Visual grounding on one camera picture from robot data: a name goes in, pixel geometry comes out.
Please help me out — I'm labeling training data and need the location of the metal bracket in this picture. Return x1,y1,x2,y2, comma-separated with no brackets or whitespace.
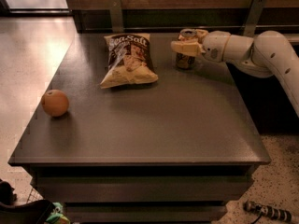
109,0,124,33
241,0,267,37

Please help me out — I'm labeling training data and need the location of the green packet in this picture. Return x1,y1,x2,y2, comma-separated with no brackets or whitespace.
45,203,71,224

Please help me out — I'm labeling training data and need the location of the right metal bracket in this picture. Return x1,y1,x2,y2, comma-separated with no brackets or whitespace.
241,0,267,37

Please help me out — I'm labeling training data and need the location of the sea salt chips bag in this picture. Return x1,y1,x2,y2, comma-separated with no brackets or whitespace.
100,33,158,89

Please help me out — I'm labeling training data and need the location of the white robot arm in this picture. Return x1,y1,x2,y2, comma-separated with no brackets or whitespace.
171,30,299,116

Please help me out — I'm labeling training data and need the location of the left metal bracket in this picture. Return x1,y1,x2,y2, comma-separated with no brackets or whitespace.
109,0,124,33

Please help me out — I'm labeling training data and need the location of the orange soda can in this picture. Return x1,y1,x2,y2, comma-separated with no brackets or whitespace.
176,28,197,70

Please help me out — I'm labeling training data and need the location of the orange fruit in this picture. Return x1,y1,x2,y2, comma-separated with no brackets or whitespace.
41,90,69,117

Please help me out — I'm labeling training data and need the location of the black white striped tool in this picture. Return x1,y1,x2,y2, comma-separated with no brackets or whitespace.
243,200,299,224

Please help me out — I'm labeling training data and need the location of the dark cabinet with drawers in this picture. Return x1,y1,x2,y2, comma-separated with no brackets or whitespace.
9,35,270,224

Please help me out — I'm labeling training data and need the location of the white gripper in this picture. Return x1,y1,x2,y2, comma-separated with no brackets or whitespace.
171,28,231,63

